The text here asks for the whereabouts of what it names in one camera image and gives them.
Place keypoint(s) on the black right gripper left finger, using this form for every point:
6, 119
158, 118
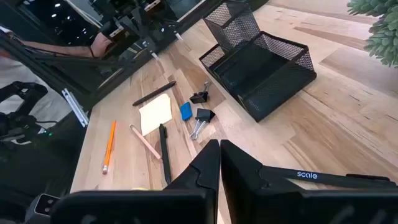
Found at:
174, 205

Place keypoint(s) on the black background robot arm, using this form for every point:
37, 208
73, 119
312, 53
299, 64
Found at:
18, 118

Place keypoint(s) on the green plant in patterned pot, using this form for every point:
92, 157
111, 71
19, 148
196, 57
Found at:
382, 34

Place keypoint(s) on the person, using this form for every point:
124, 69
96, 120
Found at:
34, 93

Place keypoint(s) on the silver metal bracket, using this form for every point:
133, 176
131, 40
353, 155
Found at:
75, 107

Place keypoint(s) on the light wood pencil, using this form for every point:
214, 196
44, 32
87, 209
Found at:
145, 142

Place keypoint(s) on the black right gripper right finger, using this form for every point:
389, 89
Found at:
280, 205

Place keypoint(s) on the black mesh desk organizer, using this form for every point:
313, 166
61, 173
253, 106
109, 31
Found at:
264, 77

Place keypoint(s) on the yellow sticky note pad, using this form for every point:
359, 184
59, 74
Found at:
155, 113

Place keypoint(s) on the blue eraser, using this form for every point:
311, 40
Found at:
186, 111

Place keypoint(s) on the dark grey matte pen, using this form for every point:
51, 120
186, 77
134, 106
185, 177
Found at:
154, 93

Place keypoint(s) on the grey camera box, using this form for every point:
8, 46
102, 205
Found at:
45, 203

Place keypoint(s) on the large black binder clip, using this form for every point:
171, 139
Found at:
205, 114

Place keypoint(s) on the person's hand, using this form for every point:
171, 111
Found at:
101, 45

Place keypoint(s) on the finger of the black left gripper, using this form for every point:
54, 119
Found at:
178, 33
151, 49

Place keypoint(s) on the black aluminium table frame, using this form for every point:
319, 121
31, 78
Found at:
118, 81

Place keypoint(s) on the black pen with clip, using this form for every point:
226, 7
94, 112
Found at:
164, 152

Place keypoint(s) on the orange pencil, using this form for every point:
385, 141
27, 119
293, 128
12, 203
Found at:
109, 146

